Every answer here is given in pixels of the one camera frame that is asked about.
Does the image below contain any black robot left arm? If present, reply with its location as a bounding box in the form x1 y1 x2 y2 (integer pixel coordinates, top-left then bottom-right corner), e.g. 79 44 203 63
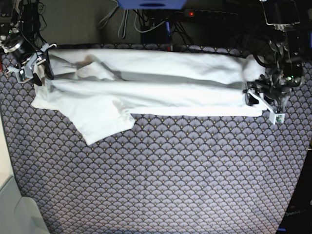
244 0 303 113

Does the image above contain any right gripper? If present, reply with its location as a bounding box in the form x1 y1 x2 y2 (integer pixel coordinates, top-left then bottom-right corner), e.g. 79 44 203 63
1 36 56 87

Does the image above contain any patterned fan-print tablecloth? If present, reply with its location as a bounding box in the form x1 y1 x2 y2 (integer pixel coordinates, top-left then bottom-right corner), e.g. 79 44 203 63
0 44 312 234

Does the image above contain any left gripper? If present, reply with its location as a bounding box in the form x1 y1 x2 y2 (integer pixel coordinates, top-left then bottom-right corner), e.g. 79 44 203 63
245 74 293 107

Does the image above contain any grey looped cable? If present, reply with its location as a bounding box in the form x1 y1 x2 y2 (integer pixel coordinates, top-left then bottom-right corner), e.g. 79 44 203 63
97 4 130 39

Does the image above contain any white T-shirt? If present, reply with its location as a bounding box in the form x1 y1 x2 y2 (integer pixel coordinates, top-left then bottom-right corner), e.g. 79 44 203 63
32 49 265 145

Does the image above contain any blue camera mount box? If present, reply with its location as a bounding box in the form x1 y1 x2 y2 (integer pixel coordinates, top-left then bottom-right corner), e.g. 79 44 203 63
118 0 186 10

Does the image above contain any black box under table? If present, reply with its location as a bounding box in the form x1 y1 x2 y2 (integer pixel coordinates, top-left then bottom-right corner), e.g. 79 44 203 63
140 24 169 44

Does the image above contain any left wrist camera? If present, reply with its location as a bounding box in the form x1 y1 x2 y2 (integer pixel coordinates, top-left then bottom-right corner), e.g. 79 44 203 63
269 112 285 125

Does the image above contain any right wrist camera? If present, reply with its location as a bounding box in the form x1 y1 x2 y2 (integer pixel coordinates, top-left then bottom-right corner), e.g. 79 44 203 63
16 70 33 83

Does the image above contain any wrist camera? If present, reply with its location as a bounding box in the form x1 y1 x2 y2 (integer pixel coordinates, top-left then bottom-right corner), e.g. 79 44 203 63
16 70 33 83
269 112 285 125

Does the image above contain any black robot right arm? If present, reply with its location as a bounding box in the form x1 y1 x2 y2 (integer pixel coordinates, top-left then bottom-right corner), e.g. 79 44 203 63
0 0 57 86

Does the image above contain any black power strip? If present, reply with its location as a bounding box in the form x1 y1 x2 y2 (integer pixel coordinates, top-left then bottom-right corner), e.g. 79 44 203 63
184 9 238 20

